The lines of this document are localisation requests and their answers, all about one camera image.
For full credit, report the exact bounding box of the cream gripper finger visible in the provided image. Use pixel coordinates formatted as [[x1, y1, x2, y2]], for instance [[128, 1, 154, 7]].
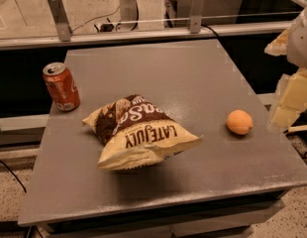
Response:
[[264, 29, 289, 57]]

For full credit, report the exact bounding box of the brown and cream chip bag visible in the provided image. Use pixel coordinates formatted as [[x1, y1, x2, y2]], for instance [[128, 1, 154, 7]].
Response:
[[82, 94, 202, 170]]

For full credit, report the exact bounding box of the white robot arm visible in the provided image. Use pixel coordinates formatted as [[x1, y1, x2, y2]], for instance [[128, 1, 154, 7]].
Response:
[[264, 6, 307, 129]]

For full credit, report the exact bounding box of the orange citrus fruit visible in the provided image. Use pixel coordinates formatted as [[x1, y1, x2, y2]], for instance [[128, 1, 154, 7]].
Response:
[[226, 110, 254, 135]]

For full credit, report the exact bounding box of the red soda can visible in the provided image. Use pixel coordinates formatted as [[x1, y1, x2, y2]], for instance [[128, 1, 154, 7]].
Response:
[[43, 62, 80, 112]]

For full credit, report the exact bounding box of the right metal rail bracket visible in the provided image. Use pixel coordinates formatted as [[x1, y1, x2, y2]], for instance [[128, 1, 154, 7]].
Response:
[[189, 0, 204, 34]]

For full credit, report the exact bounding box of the metal rail bracket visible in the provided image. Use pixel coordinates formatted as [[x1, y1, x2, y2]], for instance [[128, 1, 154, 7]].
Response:
[[189, 0, 204, 34], [48, 0, 72, 42]]

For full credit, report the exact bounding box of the grey table base frame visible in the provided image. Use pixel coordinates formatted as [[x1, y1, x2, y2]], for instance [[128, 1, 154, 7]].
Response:
[[42, 192, 284, 238]]

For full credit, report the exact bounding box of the power strip with cables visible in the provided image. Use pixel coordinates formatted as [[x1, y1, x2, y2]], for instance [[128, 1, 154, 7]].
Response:
[[94, 23, 121, 33]]

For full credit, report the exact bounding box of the horizontal metal rail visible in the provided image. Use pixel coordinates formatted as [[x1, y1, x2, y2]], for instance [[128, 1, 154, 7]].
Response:
[[0, 21, 292, 51]]

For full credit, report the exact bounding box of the left metal rail bracket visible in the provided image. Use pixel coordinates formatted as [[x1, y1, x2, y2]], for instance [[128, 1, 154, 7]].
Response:
[[48, 0, 72, 42]]

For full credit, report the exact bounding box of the black floor cable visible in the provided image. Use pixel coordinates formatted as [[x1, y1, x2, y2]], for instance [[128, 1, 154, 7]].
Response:
[[0, 156, 28, 194]]

